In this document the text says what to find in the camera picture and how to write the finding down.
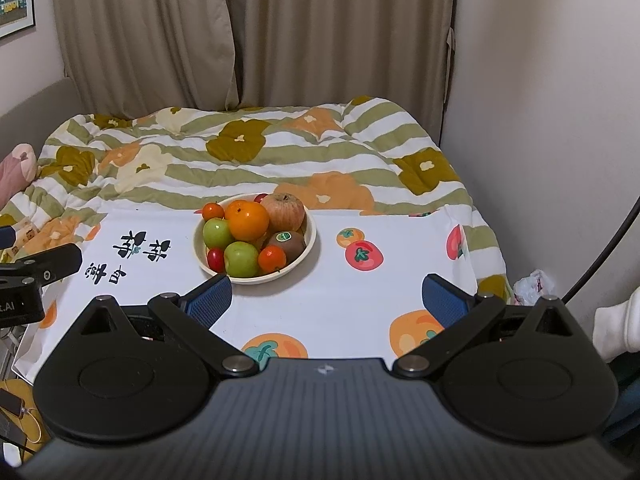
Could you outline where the white plastic bag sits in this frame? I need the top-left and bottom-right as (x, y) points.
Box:
(513, 270), (555, 306)

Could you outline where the grey bed headboard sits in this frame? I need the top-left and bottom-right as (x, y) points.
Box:
(0, 78), (85, 158)

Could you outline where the cream oval fruit bowl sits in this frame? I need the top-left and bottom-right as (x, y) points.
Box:
(193, 192), (317, 285)

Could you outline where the green apple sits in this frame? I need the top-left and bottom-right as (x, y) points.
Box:
(202, 218), (234, 249)
(224, 242), (259, 278)

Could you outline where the small printed box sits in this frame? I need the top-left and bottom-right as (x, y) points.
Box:
(11, 222), (39, 256)

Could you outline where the white sock foot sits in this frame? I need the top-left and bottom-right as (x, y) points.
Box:
(592, 288), (640, 362)

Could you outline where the striped floral quilt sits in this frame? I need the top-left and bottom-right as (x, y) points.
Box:
(1, 96), (512, 298)

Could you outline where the small red-orange mandarin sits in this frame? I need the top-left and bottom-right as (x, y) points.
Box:
(201, 203), (224, 221)

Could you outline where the large orange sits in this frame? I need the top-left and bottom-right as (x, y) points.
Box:
(224, 200), (270, 242)

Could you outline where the pink plush toy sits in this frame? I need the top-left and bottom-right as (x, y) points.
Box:
(0, 143), (38, 208)

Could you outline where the brown kiwi with sticker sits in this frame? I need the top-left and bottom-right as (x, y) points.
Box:
(267, 231), (306, 263)

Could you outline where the reddish brown apple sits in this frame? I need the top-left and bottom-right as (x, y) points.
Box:
(260, 193), (306, 231)

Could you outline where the beige curtain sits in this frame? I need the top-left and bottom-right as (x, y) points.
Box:
(53, 0), (454, 138)

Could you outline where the black cable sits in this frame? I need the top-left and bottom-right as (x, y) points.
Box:
(562, 196), (640, 306)

